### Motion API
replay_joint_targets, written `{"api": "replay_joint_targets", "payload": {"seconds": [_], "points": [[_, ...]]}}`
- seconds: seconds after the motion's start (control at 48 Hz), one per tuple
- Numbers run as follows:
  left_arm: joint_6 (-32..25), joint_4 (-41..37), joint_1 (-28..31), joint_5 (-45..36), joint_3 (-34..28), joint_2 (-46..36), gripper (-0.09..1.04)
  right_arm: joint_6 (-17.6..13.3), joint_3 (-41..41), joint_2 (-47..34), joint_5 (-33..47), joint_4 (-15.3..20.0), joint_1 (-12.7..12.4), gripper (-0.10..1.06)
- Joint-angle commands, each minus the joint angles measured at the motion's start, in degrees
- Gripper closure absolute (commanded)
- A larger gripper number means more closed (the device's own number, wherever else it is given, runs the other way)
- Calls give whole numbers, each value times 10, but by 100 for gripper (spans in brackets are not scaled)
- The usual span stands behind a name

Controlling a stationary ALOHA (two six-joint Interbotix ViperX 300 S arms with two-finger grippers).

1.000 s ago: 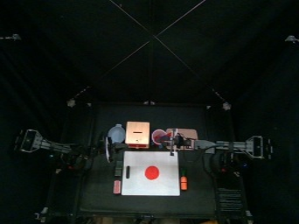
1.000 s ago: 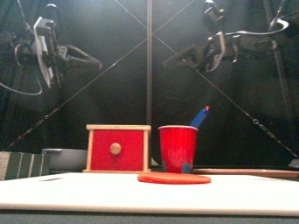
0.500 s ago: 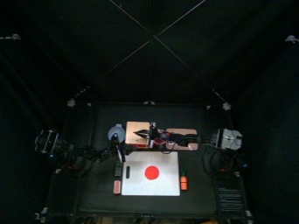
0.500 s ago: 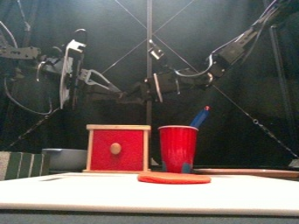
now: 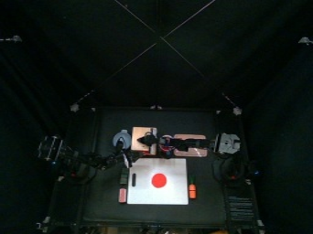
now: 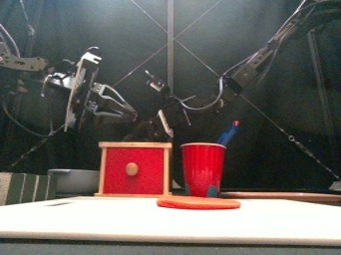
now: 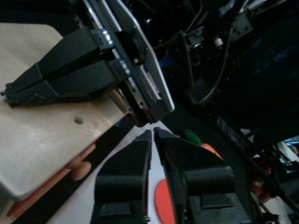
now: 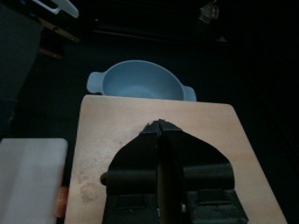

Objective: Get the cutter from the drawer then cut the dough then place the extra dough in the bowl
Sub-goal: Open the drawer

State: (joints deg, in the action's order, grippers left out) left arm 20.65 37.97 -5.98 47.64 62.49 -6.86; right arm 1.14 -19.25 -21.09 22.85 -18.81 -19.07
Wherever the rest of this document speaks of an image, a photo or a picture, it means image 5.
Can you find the red toy block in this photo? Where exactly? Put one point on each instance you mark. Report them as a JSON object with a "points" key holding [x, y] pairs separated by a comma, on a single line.
{"points": [[122, 195]]}

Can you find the dark green striped toy block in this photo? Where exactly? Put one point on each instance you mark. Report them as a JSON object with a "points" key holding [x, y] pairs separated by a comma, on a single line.
{"points": [[125, 176]]}

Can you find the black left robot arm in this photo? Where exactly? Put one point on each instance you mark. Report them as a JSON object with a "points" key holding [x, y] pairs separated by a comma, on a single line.
{"points": [[74, 158]]}

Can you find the red round dough disc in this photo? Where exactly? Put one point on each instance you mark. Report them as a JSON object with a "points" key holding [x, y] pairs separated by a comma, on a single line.
{"points": [[160, 180]]}

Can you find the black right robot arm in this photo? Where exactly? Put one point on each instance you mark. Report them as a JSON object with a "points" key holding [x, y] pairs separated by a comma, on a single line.
{"points": [[220, 146]]}

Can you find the white cutting board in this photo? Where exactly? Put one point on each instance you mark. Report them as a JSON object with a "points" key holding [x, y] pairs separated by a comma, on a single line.
{"points": [[172, 192]]}

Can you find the pink rectangular tray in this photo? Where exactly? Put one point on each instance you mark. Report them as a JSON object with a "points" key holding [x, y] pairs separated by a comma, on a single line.
{"points": [[192, 151]]}

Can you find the white printed label sticker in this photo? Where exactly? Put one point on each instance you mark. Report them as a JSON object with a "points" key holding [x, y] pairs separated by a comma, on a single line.
{"points": [[239, 209]]}

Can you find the silver frame corner clamp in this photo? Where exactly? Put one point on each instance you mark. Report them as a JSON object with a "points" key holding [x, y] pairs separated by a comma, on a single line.
{"points": [[15, 39], [237, 110], [74, 107], [305, 40]]}

